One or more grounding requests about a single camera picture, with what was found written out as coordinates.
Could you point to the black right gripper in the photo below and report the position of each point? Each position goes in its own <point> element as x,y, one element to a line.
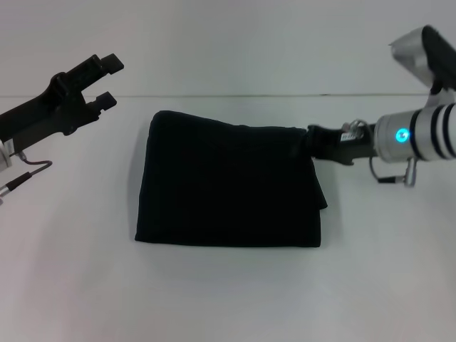
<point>338,144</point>

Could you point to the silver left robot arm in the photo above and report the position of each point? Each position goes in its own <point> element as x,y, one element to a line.
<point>4,156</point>

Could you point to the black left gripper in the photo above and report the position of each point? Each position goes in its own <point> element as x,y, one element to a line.
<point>46,103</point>

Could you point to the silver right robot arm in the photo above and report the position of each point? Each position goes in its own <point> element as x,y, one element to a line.
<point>417,132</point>

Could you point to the silver vented camera housing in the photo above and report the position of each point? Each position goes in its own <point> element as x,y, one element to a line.
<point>427,57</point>

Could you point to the black shirt with FREE print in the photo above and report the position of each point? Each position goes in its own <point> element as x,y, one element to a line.
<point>228,178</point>

